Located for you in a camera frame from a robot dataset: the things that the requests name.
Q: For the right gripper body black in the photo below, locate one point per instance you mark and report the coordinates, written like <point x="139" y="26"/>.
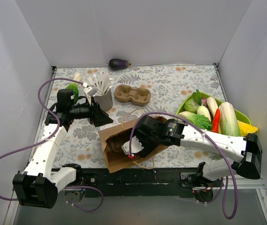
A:
<point x="141" y="137"/>

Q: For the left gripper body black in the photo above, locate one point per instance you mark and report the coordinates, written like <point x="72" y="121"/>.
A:
<point x="95" y="114"/>

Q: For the brown pulp cup carrier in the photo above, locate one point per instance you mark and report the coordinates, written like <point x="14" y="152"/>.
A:
<point x="138" y="96"/>

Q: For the brown paper bag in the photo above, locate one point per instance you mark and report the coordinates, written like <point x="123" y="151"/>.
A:
<point x="118" y="161"/>

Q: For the brown paper coffee cup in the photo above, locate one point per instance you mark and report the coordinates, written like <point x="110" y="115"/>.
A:
<point x="116" y="144"/>

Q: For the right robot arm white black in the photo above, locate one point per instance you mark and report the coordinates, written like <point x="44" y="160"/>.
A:
<point x="240" y="155"/>

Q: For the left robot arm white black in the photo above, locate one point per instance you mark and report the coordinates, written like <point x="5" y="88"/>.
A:
<point x="37" y="185"/>

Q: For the grey straw holder cup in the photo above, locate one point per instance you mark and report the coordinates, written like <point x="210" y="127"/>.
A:
<point x="105" y="101"/>

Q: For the bundle of white straws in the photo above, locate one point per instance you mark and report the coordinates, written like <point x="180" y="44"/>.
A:
<point x="100" y="84"/>

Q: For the green bok choy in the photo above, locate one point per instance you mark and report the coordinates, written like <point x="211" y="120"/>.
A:
<point x="74" y="85"/>

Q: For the round green cabbage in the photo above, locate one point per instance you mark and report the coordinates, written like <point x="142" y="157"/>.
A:
<point x="191" y="106"/>

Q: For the purple eggplant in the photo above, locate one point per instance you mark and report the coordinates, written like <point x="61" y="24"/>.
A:
<point x="118" y="64"/>

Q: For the green leafy lettuce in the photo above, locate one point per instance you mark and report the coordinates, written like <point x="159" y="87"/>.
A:
<point x="200" y="121"/>

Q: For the red chili pepper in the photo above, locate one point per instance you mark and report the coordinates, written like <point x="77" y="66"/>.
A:
<point x="216" y="120"/>

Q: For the napa cabbage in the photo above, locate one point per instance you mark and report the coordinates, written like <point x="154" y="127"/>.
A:
<point x="228" y="121"/>

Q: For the yellow pepper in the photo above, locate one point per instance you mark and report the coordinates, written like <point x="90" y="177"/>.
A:
<point x="246" y="129"/>

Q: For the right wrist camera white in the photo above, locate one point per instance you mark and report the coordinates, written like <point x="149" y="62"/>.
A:
<point x="135" y="147"/>

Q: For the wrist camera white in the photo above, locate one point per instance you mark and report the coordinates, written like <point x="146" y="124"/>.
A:
<point x="135" y="147"/>
<point x="89" y="91"/>

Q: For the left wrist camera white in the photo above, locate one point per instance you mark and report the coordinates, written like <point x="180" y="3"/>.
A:
<point x="89" y="91"/>

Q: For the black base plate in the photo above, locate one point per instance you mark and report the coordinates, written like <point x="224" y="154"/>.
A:
<point x="136" y="182"/>

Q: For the aluminium frame rail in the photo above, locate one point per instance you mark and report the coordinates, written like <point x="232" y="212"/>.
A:
<point x="150" y="210"/>

